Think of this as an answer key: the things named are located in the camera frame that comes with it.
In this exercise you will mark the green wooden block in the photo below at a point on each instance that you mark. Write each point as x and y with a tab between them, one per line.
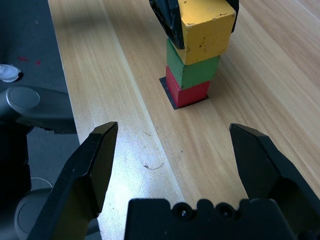
197	72

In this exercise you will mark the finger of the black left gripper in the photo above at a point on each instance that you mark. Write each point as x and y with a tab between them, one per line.
235	15
167	22

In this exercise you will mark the white sneaker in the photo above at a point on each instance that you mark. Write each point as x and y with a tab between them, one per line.
8	72

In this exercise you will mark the grey left robot leg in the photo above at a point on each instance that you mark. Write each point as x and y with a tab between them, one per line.
25	100

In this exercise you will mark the black square marker patch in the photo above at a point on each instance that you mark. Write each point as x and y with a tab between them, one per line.
169	96

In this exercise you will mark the grey right robot leg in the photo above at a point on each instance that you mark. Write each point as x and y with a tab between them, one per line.
27	212

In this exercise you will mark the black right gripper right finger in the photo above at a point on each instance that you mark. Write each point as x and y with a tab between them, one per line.
265	165

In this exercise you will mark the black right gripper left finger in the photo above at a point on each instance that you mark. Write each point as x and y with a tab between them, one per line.
80	175

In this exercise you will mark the red wooden block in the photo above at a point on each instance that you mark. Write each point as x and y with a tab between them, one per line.
192	96

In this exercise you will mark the grey robot leg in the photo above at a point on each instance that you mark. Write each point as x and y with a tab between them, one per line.
25	100
27	212

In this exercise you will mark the yellow wooden block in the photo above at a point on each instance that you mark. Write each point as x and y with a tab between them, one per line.
207	37

